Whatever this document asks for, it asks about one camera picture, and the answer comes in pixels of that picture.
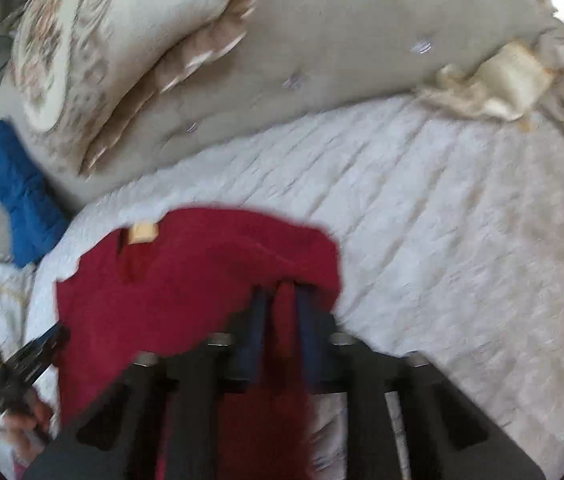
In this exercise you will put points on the person's left hand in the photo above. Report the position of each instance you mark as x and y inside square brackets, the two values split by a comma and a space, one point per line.
[37, 412]

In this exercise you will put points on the white quilted sofa cover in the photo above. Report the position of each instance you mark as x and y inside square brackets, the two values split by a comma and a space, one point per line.
[437, 210]

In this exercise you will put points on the beige tufted sofa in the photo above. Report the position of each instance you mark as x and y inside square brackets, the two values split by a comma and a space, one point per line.
[337, 35]

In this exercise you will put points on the blue quilted cushion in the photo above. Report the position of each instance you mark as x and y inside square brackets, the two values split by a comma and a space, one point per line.
[22, 195]

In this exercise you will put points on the cream ruffled cloth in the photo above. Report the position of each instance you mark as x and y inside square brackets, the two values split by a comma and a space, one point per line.
[507, 82]

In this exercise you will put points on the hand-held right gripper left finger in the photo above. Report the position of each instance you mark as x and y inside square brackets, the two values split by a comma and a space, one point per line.
[254, 332]

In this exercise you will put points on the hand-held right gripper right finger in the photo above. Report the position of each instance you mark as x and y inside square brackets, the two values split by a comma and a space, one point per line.
[312, 342]

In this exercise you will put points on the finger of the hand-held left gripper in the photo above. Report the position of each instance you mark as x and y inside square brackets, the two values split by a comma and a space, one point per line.
[42, 350]

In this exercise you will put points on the floral embroidered ruffled cushion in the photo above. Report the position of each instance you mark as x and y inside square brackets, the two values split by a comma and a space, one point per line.
[87, 60]

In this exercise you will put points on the red fleece garment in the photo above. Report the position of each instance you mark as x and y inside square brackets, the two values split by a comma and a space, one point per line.
[187, 285]

